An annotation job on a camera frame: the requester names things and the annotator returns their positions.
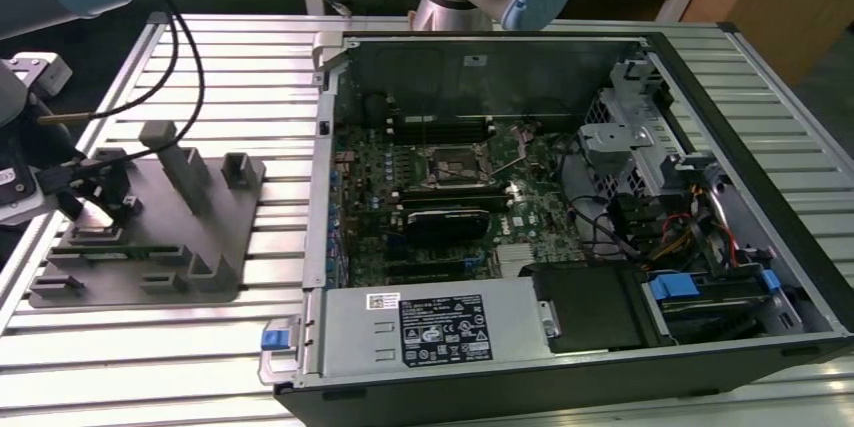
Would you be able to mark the blue case latch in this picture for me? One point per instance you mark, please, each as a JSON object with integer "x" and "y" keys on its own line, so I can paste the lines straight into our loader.
{"x": 276, "y": 339}

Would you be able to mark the hard disk in blue carrier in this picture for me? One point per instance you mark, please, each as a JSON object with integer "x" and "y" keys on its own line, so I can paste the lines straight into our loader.
{"x": 670, "y": 289}

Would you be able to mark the silver chipset heatsink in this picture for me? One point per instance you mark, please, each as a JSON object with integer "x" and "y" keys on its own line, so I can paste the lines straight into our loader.
{"x": 515, "y": 259}

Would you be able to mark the black graphics card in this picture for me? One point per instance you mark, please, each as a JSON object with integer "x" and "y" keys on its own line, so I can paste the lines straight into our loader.
{"x": 447, "y": 229}

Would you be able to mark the blue plastic clip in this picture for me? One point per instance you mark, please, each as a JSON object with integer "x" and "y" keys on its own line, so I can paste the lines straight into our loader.
{"x": 770, "y": 281}

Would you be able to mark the black open PC case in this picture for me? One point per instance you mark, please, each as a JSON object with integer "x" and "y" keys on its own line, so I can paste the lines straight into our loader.
{"x": 467, "y": 397}

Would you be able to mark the wooden cabinet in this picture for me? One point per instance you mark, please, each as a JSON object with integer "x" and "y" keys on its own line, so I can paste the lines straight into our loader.
{"x": 794, "y": 7}

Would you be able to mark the green motherboard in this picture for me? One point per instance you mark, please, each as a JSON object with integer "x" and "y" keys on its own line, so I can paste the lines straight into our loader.
{"x": 547, "y": 207}

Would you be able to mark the CPU socket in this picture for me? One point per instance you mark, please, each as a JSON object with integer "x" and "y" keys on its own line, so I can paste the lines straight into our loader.
{"x": 460, "y": 167}

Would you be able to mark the grey parts rack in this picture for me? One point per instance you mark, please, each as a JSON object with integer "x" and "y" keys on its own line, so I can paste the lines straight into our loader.
{"x": 173, "y": 237}

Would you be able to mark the silver CPU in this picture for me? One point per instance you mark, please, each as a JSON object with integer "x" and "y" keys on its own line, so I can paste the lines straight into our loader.
{"x": 96, "y": 217}

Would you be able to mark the black power supply label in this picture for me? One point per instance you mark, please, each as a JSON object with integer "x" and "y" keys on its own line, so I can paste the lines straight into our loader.
{"x": 443, "y": 329}

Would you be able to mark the silver metal disk bay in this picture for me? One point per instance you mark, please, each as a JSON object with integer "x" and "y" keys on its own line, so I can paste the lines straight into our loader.
{"x": 613, "y": 139}

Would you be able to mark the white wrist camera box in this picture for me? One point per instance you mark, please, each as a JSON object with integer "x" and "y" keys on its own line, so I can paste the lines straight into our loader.
{"x": 40, "y": 72}

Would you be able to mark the green RAM stick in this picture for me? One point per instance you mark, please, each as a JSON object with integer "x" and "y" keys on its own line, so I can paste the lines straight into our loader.
{"x": 136, "y": 250}

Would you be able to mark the silver power supply unit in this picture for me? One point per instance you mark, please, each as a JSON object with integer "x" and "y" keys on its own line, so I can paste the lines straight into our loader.
{"x": 353, "y": 332}

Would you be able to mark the black expansion slot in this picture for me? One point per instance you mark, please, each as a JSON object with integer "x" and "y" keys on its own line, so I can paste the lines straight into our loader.
{"x": 420, "y": 272}

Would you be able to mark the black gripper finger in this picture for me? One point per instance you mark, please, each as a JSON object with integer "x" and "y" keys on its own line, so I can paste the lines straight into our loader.
{"x": 69, "y": 204}
{"x": 120, "y": 192}

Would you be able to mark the black RAM slot bank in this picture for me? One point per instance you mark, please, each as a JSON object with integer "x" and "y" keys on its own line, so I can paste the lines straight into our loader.
{"x": 433, "y": 129}
{"x": 453, "y": 197}

